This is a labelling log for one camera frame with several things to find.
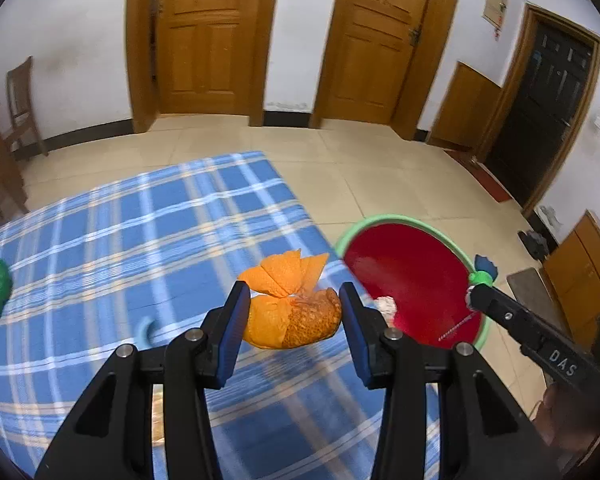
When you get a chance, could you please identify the red bin with green rim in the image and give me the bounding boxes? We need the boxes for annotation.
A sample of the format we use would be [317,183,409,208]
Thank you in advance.
[334,214,492,353]

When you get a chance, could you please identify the dark shoes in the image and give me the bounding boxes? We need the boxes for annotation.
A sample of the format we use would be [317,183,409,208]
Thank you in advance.
[518,230,549,261]

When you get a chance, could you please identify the thin white stick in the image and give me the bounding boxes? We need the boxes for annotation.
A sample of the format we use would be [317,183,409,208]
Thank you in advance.
[437,310,481,343]

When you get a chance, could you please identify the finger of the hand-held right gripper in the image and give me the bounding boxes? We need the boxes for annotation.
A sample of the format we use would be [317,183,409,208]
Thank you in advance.
[467,285,551,361]

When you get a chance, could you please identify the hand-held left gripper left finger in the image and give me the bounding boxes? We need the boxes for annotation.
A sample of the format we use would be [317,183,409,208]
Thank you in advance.
[35,280,252,480]

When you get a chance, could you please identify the red doormat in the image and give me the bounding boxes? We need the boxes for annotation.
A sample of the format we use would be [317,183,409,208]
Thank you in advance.
[444,149,512,204]

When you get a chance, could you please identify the beige wall electrical box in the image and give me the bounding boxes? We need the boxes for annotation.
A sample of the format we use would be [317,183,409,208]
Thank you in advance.
[482,0,508,28]

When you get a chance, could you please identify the light blue tube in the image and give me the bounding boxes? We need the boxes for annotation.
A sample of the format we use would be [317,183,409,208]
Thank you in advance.
[136,316,157,348]

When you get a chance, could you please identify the low wooden cabinet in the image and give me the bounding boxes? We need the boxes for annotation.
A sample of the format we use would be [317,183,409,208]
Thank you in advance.
[542,210,600,356]

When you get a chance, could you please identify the orange snack packet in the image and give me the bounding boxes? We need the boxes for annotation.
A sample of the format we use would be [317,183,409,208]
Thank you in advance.
[151,394,167,446]

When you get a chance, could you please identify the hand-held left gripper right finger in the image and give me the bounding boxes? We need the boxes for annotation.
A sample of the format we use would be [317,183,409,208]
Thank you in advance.
[339,282,563,480]

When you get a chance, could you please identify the blue plaid tablecloth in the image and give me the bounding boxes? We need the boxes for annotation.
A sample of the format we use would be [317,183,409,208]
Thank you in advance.
[0,150,443,480]

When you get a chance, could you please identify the person's right hand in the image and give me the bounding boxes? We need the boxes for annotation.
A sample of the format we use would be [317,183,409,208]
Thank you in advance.
[532,385,600,456]

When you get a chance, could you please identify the wooden panel door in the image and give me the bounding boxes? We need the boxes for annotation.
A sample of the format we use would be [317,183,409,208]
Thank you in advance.
[310,0,466,140]
[126,0,283,133]

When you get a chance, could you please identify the orange plastic bag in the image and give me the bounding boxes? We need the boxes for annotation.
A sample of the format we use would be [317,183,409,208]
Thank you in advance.
[237,250,342,350]

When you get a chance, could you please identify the black door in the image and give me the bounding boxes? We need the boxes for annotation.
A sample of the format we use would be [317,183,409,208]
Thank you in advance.
[480,4,600,213]

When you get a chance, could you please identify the small blue green wrapper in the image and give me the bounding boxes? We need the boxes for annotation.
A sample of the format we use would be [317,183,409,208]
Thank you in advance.
[467,254,498,306]

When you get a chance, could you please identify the grey floor mat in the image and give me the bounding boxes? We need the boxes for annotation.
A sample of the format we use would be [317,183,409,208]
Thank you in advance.
[506,267,563,323]

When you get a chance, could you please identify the cream paper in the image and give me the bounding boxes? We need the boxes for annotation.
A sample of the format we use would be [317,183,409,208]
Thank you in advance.
[375,296,398,323]

